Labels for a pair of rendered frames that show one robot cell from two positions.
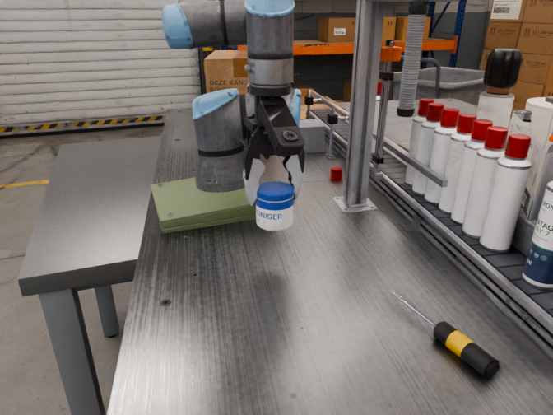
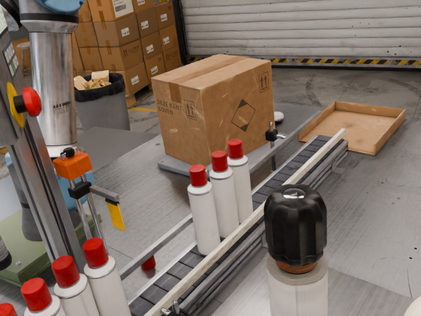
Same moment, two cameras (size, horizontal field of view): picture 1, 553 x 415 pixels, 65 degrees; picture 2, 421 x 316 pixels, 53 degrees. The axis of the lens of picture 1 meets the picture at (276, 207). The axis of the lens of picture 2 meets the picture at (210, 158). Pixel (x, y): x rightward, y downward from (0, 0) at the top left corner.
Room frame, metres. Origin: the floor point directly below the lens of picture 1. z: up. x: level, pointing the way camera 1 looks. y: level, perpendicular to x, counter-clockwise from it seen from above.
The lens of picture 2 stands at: (0.83, -0.89, 1.48)
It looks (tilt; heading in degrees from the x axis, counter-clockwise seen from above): 27 degrees down; 52
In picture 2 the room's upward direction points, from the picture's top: 8 degrees counter-clockwise
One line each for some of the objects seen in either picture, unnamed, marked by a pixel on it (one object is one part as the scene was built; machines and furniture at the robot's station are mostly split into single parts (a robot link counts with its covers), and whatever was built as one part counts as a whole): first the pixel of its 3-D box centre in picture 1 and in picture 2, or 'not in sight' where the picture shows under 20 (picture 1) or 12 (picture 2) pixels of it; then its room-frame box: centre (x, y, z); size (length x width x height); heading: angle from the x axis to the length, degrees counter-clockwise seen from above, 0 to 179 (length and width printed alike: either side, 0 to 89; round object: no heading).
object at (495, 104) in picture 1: (494, 106); (297, 280); (1.19, -0.59, 1.03); 0.09 x 0.09 x 0.30
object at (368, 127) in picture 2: (308, 107); (352, 125); (2.04, -0.15, 0.85); 0.30 x 0.26 x 0.04; 10
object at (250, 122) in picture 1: (269, 119); not in sight; (0.76, 0.01, 1.10); 0.09 x 0.08 x 0.12; 19
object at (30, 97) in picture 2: not in sight; (27, 102); (0.98, -0.34, 1.32); 0.04 x 0.03 x 0.04; 66
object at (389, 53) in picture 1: (394, 113); (104, 236); (1.05, -0.28, 1.05); 0.10 x 0.04 x 0.33; 100
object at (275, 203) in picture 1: (274, 205); not in sight; (0.73, 0.00, 0.94); 0.07 x 0.07 x 0.07
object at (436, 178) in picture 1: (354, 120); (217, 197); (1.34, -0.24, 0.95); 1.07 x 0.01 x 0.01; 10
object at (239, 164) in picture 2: not in sight; (239, 182); (1.39, -0.27, 0.98); 0.05 x 0.05 x 0.20
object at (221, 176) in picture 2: not in sight; (223, 195); (1.33, -0.28, 0.98); 0.05 x 0.05 x 0.20
